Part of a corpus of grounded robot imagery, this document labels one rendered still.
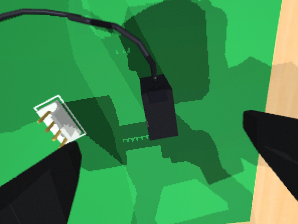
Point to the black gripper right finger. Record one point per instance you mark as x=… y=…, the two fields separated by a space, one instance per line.
x=276 y=139

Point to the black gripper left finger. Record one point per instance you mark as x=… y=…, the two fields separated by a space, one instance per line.
x=44 y=193

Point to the black fan cable plug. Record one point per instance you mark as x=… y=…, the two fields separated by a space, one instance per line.
x=156 y=92

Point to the green circuit board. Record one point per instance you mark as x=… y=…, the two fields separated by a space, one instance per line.
x=64 y=81

